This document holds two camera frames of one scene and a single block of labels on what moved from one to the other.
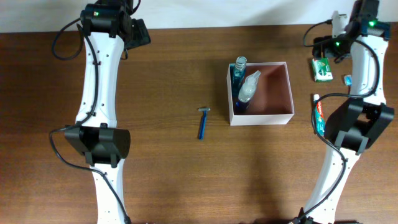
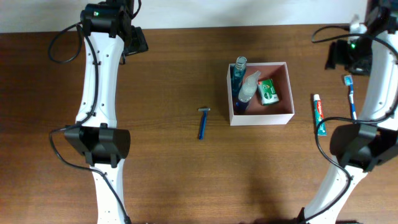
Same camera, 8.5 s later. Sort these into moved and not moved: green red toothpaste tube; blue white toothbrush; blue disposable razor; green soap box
Moved: green soap box
Not moved: blue white toothbrush; green red toothpaste tube; blue disposable razor
